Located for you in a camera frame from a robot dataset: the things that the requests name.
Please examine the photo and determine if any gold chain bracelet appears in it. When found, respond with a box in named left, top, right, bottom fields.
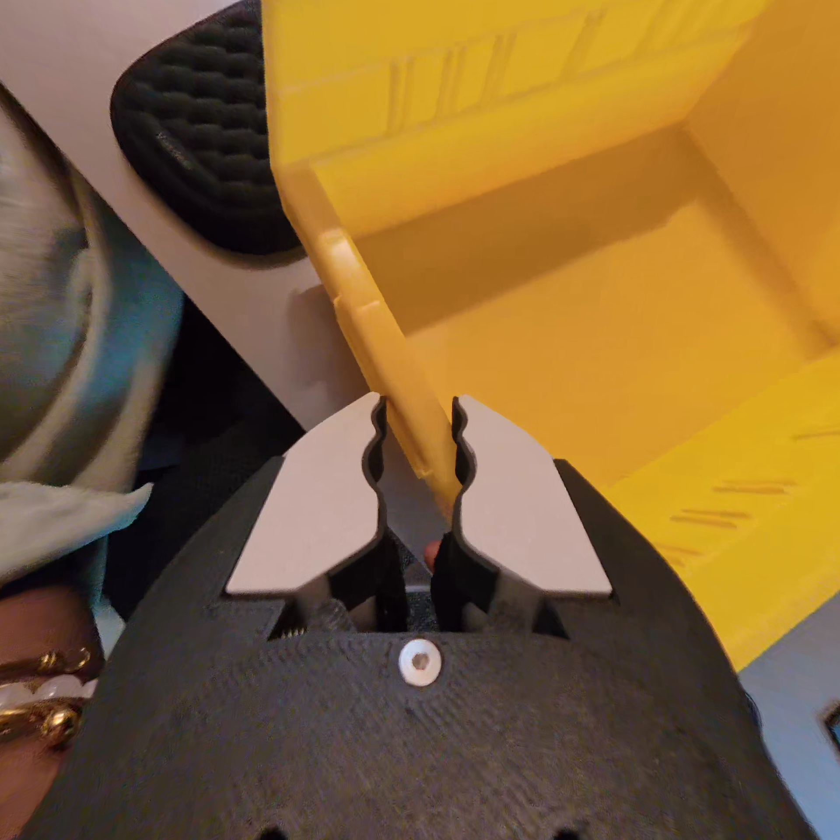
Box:
left=0, top=697, right=86, bottom=750
left=0, top=646, right=93, bottom=683

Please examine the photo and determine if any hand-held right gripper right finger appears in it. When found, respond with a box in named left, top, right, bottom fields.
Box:
left=450, top=394, right=616, bottom=601

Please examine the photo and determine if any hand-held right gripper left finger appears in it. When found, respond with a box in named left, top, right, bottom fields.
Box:
left=225, top=392, right=389, bottom=599

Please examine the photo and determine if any yellow plastic bin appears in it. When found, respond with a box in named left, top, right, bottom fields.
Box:
left=261, top=0, right=840, bottom=672

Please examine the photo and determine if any black textured wrist rest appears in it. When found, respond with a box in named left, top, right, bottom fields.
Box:
left=109, top=0, right=309, bottom=257

